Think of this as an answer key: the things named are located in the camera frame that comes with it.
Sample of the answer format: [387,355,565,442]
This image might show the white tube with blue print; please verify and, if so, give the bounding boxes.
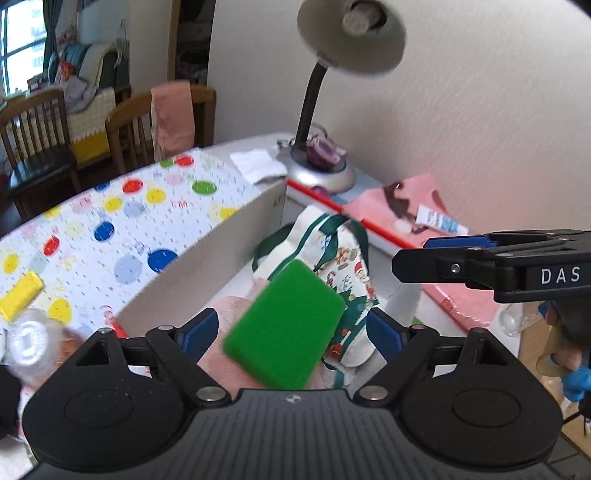
[418,205,469,235]

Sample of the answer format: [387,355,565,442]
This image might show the wooden chair with towel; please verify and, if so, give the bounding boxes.
[105,83,217,178]

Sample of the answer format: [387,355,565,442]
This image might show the yellow sponge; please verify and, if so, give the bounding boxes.
[0,271,44,322]

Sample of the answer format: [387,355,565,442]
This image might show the person's right hand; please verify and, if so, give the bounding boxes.
[549,339,591,407]

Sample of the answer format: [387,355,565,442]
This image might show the printed tote bag green handles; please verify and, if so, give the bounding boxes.
[252,205,382,384]

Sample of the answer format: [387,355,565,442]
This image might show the pink plastic bag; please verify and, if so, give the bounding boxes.
[342,173,518,333]

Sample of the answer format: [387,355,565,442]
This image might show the white paper tissue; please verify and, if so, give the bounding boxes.
[229,148,289,185]

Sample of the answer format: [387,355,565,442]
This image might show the sofa with crochet blanket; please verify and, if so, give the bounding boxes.
[28,39,132,164]

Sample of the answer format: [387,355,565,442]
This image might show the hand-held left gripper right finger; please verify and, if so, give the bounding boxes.
[353,307,522,409]

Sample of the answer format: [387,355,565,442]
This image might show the balloon print tablecloth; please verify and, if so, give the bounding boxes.
[0,147,273,333]

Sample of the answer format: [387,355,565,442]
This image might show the wooden chair with dark seat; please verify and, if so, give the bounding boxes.
[0,88,81,220]

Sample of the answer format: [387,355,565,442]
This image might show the wooden door frame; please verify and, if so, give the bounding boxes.
[166,0,218,88]

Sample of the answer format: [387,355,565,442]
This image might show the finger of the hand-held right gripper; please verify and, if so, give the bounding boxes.
[424,229,591,252]
[392,247,498,291]

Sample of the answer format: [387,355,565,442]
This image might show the red cardboard box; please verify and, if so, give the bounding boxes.
[111,178,467,398]

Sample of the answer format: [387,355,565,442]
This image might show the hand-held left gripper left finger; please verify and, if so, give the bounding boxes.
[76,308,232,409]

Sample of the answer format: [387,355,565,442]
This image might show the grey desk lamp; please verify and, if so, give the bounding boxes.
[276,0,408,193]

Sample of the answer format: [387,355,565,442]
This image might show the large window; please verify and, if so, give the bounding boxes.
[0,0,47,100]

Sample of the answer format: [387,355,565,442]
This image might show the pink towel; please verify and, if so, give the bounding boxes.
[150,79,195,162]

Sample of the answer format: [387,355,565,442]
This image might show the green sponge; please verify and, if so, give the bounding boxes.
[222,258,347,391]

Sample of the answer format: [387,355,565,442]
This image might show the clear glass jar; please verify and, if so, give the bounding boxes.
[499,302,543,337]

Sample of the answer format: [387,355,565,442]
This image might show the purple round lid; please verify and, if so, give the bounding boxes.
[305,134,349,171]

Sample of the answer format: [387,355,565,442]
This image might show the tea bottle with white cap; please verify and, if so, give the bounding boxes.
[0,308,86,384]

